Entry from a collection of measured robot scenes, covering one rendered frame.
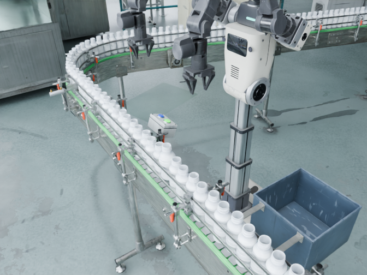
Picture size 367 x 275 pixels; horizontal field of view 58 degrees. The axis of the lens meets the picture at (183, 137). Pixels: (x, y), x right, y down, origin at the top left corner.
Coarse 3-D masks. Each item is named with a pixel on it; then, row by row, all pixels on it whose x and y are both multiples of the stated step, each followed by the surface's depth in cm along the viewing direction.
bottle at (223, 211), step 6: (222, 204) 111; (228, 204) 109; (216, 210) 113; (222, 210) 108; (228, 210) 110; (216, 216) 111; (222, 216) 110; (228, 216) 110; (222, 222) 110; (216, 228) 113; (216, 234) 114; (222, 234) 113; (216, 240) 116; (222, 240) 115
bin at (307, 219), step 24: (264, 192) 148; (288, 192) 162; (312, 192) 157; (336, 192) 145; (264, 216) 143; (288, 216) 161; (312, 216) 161; (336, 216) 149; (288, 240) 126; (312, 240) 123; (336, 240) 139; (312, 264) 135
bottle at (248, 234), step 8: (248, 224) 103; (240, 232) 105; (248, 232) 100; (240, 240) 103; (248, 240) 101; (256, 240) 103; (240, 248) 104; (248, 248) 102; (240, 256) 105; (248, 256) 104; (240, 264) 107; (248, 264) 107
